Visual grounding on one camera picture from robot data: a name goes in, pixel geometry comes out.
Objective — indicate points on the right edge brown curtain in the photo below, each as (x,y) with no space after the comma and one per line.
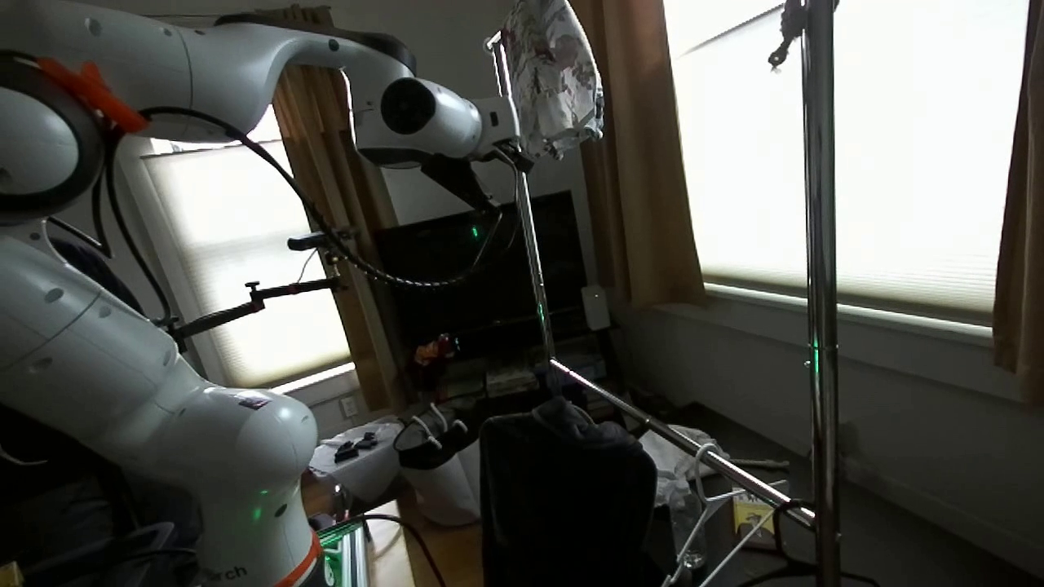
(1018,275)

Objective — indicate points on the mustard brown curtain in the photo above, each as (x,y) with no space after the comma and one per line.
(634,172)

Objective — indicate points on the chrome clothing rack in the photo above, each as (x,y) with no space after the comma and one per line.
(809,23)

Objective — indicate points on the white floral cloth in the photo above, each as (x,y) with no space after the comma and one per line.
(556,79)

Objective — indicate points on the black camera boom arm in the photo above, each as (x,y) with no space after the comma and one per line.
(255,300)

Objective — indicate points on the black television screen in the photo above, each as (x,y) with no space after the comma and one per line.
(474,279)

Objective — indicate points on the white window blind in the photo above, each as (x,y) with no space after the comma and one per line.
(924,117)

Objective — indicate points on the white plastic hanger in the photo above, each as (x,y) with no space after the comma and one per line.
(708,521)

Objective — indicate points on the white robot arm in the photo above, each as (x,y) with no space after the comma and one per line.
(79,359)

